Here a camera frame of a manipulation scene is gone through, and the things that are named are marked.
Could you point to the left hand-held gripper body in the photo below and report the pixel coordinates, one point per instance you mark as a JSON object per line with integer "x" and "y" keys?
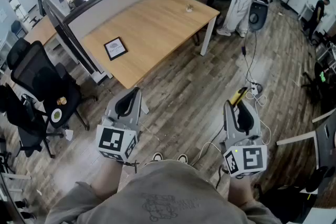
{"x": 113, "y": 139}

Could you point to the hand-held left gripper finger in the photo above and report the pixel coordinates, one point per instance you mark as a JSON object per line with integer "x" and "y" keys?
{"x": 111, "y": 108}
{"x": 137, "y": 110}

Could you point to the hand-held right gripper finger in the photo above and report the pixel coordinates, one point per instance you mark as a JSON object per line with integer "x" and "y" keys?
{"x": 256, "y": 123}
{"x": 231, "y": 123}

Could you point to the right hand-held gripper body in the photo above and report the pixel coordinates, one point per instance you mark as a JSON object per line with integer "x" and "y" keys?
{"x": 249, "y": 160}

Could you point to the person's left forearm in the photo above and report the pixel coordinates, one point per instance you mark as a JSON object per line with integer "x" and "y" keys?
{"x": 107, "y": 178}

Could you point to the person's right forearm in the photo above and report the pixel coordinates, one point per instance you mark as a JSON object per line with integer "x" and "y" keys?
{"x": 240, "y": 191}

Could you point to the white power strip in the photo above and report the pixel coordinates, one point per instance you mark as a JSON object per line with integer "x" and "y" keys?
{"x": 254, "y": 86}

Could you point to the white paper scrap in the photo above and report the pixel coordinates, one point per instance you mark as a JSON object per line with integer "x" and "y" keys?
{"x": 69, "y": 134}

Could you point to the person's left shoe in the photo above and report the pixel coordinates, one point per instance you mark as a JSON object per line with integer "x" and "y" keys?
{"x": 157, "y": 157}

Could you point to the person's shoe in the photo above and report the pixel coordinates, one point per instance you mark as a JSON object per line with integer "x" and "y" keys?
{"x": 157, "y": 157}
{"x": 182, "y": 158}

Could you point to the small gold object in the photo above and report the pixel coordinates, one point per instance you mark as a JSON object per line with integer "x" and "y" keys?
{"x": 62, "y": 101}

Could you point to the person's right shoe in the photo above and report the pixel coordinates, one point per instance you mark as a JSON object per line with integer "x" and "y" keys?
{"x": 182, "y": 158}

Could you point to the person's grey shirt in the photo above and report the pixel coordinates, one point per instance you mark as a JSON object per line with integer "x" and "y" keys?
{"x": 170, "y": 191}

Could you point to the dark partition panel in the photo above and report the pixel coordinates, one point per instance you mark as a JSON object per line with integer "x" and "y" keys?
{"x": 71, "y": 42}

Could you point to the light wooden desk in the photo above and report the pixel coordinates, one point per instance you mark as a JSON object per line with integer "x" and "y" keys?
{"x": 157, "y": 34}
{"x": 42, "y": 31}

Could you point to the black mesh office chair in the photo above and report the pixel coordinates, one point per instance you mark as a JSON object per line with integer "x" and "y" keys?
{"x": 31, "y": 68}
{"x": 21, "y": 123}

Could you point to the grey rounded equipment case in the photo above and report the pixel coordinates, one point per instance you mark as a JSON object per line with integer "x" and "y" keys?
{"x": 258, "y": 15}

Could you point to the black picture frame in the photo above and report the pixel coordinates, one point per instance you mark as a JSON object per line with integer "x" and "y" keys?
{"x": 115, "y": 48}

